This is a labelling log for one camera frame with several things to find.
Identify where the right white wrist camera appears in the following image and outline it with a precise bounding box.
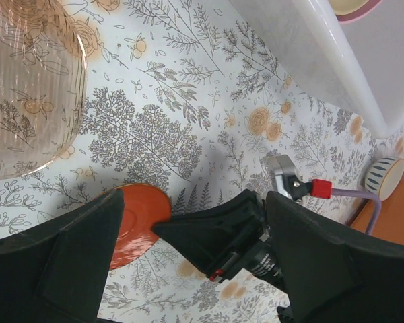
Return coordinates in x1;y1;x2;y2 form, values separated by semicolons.
267;155;333;201

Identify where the small cream floral plate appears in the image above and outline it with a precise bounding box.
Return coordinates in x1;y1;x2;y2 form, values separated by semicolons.
329;0;368;15

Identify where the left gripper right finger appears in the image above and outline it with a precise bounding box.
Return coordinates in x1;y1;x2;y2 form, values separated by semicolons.
266;192;404;322

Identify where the floral patterned table mat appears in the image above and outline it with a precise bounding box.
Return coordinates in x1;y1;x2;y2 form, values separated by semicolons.
0;1;404;322

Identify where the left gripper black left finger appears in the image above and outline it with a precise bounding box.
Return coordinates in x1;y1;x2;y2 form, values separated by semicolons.
0;189;124;322

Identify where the white ceramic bowl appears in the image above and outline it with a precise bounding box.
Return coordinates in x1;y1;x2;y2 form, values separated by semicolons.
364;157;404;201

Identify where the clear glass floral plate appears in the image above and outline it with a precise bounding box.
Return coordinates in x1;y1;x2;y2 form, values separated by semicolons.
0;1;87;179

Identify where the small red round plate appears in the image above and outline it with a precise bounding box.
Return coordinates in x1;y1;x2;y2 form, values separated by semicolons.
110;184;172;270

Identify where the white plastic bin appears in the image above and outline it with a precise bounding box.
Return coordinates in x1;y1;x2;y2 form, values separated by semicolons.
232;1;404;139

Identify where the pink round plate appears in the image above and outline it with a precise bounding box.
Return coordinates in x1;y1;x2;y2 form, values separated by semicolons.
336;0;382;24

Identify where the orange plastic bin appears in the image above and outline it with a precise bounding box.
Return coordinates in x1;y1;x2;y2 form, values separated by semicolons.
346;173;404;245

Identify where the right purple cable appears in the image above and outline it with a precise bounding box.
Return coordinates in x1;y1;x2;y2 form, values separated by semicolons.
329;188;383;236

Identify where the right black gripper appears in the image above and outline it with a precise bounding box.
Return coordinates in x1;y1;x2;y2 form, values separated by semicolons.
151;189;286;292

